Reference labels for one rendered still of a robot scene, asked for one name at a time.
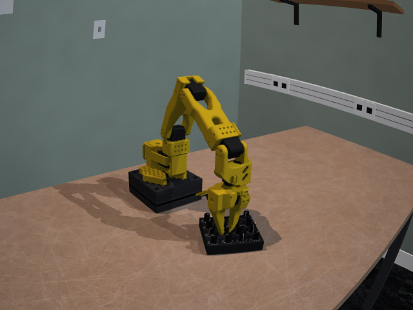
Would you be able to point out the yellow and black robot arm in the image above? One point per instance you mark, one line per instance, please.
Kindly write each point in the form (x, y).
(171, 153)

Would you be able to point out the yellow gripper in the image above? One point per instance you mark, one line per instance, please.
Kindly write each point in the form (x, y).
(221, 197)

